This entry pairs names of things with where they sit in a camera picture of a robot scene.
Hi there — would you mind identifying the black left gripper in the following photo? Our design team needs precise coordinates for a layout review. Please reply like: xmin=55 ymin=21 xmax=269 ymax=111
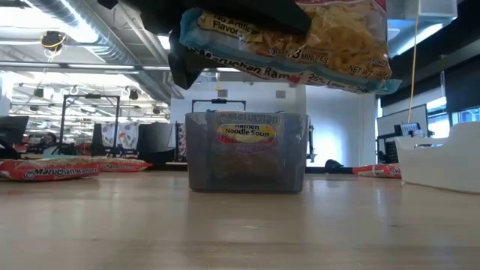
xmin=140 ymin=0 xmax=312 ymax=90

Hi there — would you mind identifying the light blue Maruchan noodle pack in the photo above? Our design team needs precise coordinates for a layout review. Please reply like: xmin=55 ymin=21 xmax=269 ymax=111
xmin=209 ymin=110 xmax=288 ymax=185
xmin=178 ymin=0 xmax=403 ymax=95

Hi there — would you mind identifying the red Maruchan noodle pack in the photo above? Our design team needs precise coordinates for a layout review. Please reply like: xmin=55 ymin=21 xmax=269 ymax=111
xmin=352 ymin=163 xmax=402 ymax=179
xmin=88 ymin=156 xmax=154 ymax=173
xmin=0 ymin=157 xmax=101 ymax=182

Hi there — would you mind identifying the black office partition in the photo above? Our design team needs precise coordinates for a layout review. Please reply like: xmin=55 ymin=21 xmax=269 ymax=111
xmin=136 ymin=121 xmax=177 ymax=164

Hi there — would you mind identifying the long fluorescent light strip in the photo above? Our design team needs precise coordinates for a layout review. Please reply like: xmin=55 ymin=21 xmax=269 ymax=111
xmin=0 ymin=61 xmax=241 ymax=74

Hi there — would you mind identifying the grey translucent plastic bin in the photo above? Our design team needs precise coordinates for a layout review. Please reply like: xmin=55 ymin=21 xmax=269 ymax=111
xmin=184 ymin=110 xmax=310 ymax=194

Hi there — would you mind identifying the black equipment stand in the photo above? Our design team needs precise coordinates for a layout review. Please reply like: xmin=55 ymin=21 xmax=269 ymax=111
xmin=305 ymin=119 xmax=319 ymax=164

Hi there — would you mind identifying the floral patterned cloth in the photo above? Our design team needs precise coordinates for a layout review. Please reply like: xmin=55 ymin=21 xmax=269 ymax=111
xmin=100 ymin=121 xmax=140 ymax=150

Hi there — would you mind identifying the grey panel board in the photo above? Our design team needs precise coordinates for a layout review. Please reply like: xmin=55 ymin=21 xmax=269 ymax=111
xmin=376 ymin=103 xmax=429 ymax=140

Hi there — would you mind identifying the person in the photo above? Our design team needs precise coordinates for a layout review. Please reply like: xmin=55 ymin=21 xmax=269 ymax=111
xmin=28 ymin=131 xmax=61 ymax=155

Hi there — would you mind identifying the small desk monitor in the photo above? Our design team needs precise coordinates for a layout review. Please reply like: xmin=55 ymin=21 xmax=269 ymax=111
xmin=393 ymin=122 xmax=423 ymax=138

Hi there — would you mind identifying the black computer monitor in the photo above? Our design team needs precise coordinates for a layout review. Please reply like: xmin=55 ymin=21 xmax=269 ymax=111
xmin=0 ymin=115 xmax=30 ymax=158

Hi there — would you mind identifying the white plastic bin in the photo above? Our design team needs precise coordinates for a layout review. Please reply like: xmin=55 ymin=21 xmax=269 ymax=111
xmin=394 ymin=120 xmax=480 ymax=195

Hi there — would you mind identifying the spiral metal air duct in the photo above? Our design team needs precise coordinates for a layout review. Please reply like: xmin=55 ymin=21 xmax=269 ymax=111
xmin=28 ymin=0 xmax=185 ymax=101

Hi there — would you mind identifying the tall black rig frame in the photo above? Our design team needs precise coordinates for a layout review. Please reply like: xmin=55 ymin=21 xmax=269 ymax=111
xmin=61 ymin=94 xmax=121 ymax=157

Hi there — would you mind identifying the black aluminium table frame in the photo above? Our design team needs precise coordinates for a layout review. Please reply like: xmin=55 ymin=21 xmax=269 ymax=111
xmin=149 ymin=161 xmax=402 ymax=176

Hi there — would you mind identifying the black yellow cable reel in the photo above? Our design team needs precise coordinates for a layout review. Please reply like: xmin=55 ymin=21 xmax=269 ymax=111
xmin=40 ymin=30 xmax=68 ymax=52

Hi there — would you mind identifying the large rectangular metal duct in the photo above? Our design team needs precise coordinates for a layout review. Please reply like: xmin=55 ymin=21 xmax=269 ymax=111
xmin=385 ymin=0 xmax=458 ymax=57

